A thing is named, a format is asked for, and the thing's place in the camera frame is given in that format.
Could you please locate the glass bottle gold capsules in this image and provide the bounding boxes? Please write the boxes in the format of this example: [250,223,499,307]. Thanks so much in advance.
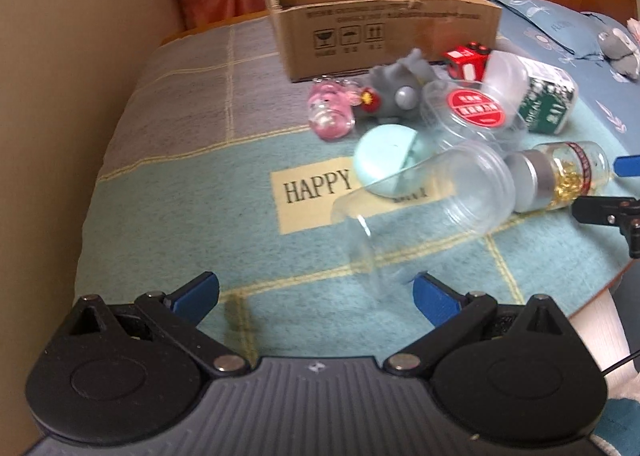
[504,142,611,213]

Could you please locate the white green-label bottle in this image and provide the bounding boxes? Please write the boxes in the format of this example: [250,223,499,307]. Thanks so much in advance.
[480,48,580,135]

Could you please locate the clear plastic jar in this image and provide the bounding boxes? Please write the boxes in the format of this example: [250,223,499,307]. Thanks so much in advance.
[331,141,516,299]

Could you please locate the clear box red label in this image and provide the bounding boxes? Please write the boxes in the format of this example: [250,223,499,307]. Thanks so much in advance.
[420,78,528,155]

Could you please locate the light blue round case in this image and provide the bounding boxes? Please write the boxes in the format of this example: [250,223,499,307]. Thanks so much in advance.
[352,124,434,199]

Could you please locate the red wooden toy train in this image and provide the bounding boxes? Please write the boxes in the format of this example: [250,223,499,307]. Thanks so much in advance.
[442,42,491,82]

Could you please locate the grey shark plush toy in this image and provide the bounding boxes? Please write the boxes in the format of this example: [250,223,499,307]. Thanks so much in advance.
[355,48,438,123]

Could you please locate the grey plush toy on bed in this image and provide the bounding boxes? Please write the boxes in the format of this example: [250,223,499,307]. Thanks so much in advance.
[598,28,639,81]

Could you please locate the blue floral pillow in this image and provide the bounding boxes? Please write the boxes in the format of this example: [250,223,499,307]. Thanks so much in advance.
[491,0,638,58]

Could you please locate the brown cardboard box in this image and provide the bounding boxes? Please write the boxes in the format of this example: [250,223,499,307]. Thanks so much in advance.
[265,0,501,81]

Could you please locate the black cable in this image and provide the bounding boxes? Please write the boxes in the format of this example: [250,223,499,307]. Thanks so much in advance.
[601,350,640,379]

